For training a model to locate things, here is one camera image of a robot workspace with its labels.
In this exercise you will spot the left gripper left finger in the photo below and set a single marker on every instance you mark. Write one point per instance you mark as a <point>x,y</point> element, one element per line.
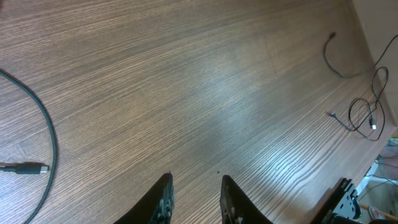
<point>155,207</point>

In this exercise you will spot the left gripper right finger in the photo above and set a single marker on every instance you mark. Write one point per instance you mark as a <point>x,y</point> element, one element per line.
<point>236,207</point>

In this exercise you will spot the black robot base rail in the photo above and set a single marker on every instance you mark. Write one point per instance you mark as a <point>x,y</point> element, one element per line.
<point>341,207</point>

